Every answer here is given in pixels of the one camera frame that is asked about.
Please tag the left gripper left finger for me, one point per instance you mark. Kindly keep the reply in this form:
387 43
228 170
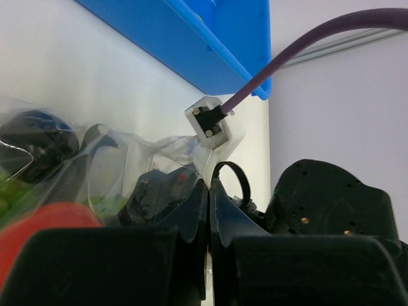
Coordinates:
147 265

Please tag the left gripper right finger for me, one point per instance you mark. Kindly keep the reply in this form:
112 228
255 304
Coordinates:
252 267

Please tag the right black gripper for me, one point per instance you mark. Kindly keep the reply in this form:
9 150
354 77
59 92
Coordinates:
159 198

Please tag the red fake tomato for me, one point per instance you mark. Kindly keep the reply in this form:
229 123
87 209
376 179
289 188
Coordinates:
50 216

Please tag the clear zip top bag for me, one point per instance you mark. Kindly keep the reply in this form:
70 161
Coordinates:
64 160

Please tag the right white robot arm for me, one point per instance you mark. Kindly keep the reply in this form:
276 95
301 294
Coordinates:
311 198

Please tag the green fake lettuce leaf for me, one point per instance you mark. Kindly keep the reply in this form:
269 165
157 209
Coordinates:
13 192

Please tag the blue plastic bin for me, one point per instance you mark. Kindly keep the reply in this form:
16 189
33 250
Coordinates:
217 46

